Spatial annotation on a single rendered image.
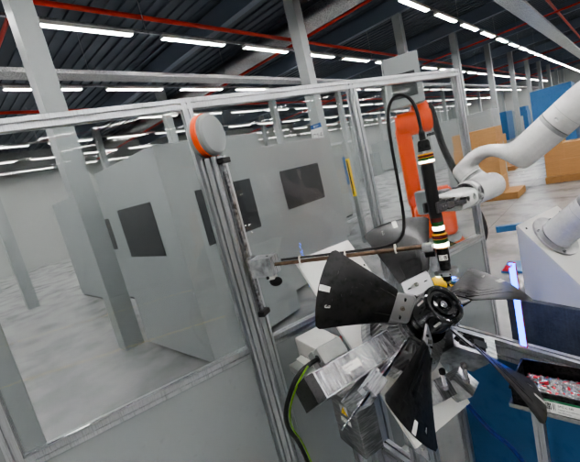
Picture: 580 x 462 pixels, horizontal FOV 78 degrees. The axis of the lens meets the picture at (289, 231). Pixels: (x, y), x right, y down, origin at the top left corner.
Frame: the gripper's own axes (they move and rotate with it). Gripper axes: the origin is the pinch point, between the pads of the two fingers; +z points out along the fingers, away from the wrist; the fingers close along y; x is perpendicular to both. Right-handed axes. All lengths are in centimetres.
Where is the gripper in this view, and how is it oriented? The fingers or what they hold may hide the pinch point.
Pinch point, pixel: (434, 206)
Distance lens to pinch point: 115.1
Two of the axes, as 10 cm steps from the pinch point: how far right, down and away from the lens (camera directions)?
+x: -2.3, -9.6, -1.5
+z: -8.3, 2.7, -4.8
